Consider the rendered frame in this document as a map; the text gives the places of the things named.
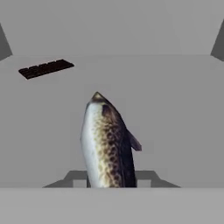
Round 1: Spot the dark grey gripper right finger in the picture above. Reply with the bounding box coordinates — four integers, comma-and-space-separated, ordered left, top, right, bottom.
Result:
134, 170, 181, 188

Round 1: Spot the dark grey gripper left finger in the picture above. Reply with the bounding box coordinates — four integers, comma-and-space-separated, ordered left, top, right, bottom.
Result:
43, 170, 89, 188

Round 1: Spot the brown spotted fish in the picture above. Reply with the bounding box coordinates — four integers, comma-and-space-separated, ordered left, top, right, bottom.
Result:
80, 91, 143, 188

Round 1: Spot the dark chocolate bar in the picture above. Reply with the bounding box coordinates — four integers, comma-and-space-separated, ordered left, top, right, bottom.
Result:
17, 58, 75, 81

